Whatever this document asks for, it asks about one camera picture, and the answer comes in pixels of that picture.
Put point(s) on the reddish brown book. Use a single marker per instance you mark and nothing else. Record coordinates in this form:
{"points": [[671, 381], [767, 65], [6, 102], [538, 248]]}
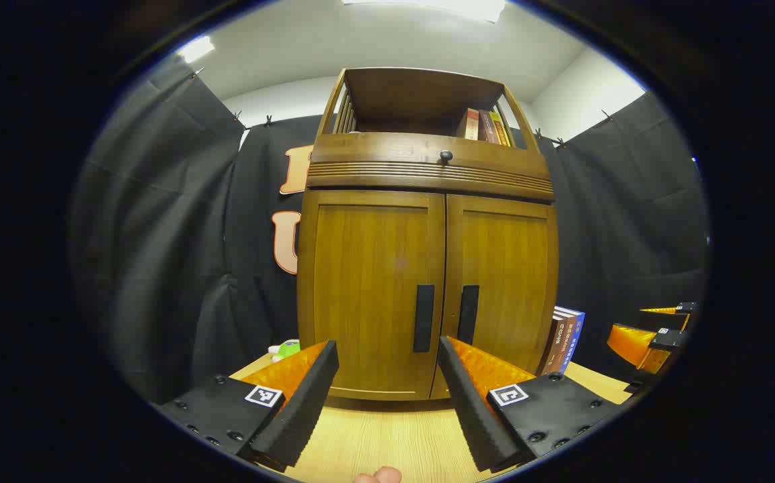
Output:
{"points": [[562, 343]]}

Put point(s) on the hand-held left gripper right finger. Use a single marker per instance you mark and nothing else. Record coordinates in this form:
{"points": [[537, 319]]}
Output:
{"points": [[468, 409]]}

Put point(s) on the black round drawer knob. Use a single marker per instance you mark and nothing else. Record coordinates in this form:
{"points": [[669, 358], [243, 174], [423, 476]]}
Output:
{"points": [[446, 156]]}

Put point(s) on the wooden double-door shoe cabinet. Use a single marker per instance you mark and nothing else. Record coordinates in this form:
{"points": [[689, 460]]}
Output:
{"points": [[421, 174]]}

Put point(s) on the long ceiling light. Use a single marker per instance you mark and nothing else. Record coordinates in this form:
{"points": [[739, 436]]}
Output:
{"points": [[428, 7]]}

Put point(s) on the yellow book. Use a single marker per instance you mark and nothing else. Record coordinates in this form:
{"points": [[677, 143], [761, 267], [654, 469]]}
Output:
{"points": [[500, 129]]}

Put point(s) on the square ceiling light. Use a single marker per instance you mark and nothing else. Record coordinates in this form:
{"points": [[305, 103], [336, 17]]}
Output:
{"points": [[196, 49]]}

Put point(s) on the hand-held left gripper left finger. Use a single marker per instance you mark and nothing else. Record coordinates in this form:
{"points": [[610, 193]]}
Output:
{"points": [[307, 402]]}

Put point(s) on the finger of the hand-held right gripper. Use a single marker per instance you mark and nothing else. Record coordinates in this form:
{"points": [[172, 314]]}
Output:
{"points": [[632, 343], [669, 315]]}

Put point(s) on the blue book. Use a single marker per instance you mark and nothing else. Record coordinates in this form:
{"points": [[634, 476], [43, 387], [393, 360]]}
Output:
{"points": [[574, 339]]}

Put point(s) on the green plush toy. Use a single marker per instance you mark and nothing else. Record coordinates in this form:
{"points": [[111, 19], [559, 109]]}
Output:
{"points": [[287, 349]]}

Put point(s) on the dark brown book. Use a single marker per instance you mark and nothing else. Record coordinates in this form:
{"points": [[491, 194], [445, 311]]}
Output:
{"points": [[551, 345]]}

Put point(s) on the wooden shoe cabinet door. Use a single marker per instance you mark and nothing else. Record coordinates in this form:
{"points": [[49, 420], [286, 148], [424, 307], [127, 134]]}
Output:
{"points": [[367, 268], [508, 268]]}

